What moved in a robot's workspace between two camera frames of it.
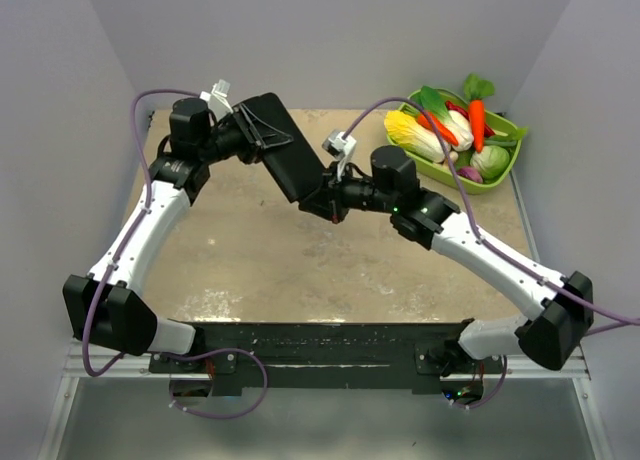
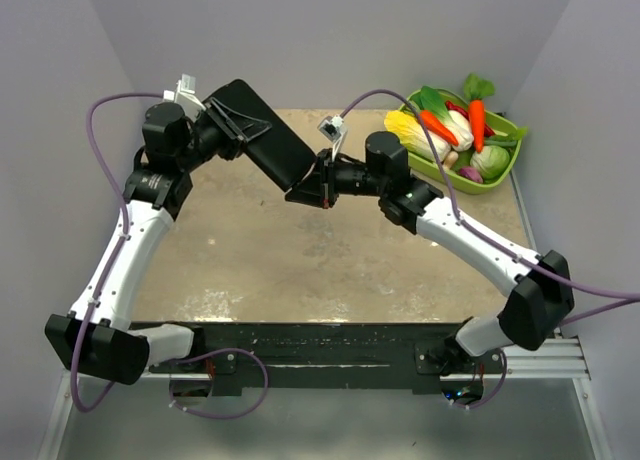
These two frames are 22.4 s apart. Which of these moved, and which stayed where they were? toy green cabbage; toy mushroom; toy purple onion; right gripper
Moved: right gripper
Stayed: toy mushroom; toy green cabbage; toy purple onion
